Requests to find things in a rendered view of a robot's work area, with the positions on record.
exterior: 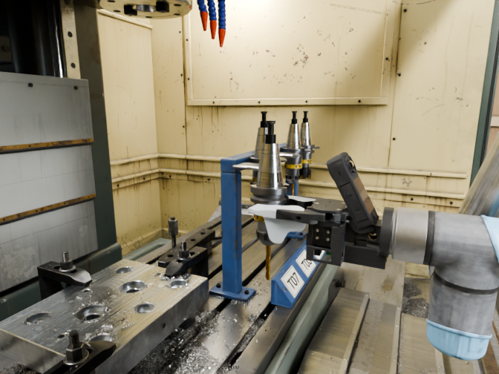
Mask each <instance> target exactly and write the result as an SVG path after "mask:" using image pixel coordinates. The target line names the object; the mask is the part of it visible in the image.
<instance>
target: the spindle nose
mask: <svg viewBox="0 0 499 374"><path fill-rule="evenodd" d="M97 3H98V4H99V5H100V6H101V7H102V8H103V9H105V10H107V11H109V12H112V13H116V14H118V15H121V16H127V15H126V14H124V9H129V8H132V9H134V10H137V16H128V17H133V18H139V19H173V18H178V17H181V16H185V15H187V14H188V13H189V12H190V11H191V10H192V0H97ZM158 5H166V6H167V7H169V13H159V12H157V10H156V6H158Z"/></svg>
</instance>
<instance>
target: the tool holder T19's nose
mask: <svg viewBox="0 0 499 374"><path fill-rule="evenodd" d="M285 178H286V179H287V181H288V183H297V182H298V180H299V179H300V174H299V169H287V173H286V175H285Z"/></svg>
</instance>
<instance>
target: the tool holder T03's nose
mask: <svg viewBox="0 0 499 374"><path fill-rule="evenodd" d="M256 234H257V238H258V239H259V240H260V241H261V242H262V244H264V245H266V246H272V245H274V243H272V242H271V241H270V239H269V236H268V233H267V227H266V224H265V223H260V222H258V228H257V229H256Z"/></svg>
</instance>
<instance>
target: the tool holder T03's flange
mask: <svg viewBox="0 0 499 374"><path fill-rule="evenodd" d="M250 191H251V192H252V193H253V195H251V196H250V201H251V202H253V203H257V204H262V205H280V204H284V203H286V202H287V200H289V196H288V195H286V193H287V192H288V191H289V184H287V183H284V185H283V186H282V187H278V188H263V187H259V186H257V185H256V182H255V183H253V185H250Z"/></svg>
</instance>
